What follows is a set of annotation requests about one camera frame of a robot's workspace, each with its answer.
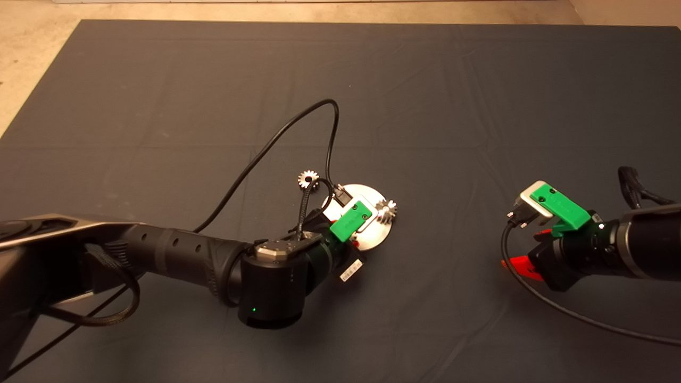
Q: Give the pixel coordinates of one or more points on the bright green camera mount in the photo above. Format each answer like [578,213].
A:
[563,205]
[348,221]

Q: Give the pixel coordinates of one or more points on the small silver camera box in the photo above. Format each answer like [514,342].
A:
[528,205]
[372,213]

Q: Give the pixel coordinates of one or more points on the small steel planetary gear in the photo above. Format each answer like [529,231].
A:
[303,183]
[387,211]

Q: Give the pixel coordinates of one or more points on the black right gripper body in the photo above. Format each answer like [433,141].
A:
[564,261]

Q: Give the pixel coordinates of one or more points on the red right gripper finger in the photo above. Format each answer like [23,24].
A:
[542,233]
[522,267]

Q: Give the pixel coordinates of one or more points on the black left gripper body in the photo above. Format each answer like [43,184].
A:
[346,263]

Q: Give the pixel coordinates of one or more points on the dark grey table cloth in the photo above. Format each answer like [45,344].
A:
[159,80]

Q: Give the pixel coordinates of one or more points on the round metal carrier plate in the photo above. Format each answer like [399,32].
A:
[379,234]

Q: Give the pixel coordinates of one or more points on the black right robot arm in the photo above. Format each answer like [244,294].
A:
[644,244]

